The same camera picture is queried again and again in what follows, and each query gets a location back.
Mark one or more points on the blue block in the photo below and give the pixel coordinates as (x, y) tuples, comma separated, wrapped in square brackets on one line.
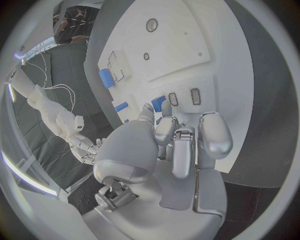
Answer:
[(157, 102)]

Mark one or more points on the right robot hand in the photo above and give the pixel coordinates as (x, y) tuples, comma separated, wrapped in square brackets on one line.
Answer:
[(82, 148)]

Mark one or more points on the white task board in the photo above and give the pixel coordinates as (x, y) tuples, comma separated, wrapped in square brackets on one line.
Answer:
[(173, 61)]

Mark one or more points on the person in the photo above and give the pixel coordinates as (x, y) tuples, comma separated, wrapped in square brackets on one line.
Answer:
[(62, 28)]

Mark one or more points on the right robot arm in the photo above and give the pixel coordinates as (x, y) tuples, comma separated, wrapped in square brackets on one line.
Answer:
[(50, 110)]

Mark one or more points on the blue peg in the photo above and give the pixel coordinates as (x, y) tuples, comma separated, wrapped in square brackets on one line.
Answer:
[(121, 107)]

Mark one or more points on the small blue plug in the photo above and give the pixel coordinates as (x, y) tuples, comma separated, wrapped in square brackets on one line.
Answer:
[(126, 121), (158, 121)]

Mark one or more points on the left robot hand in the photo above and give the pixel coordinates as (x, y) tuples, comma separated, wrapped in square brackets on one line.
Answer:
[(131, 146)]

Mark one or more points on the large blue cylinder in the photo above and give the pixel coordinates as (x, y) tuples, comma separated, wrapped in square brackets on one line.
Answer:
[(106, 77)]

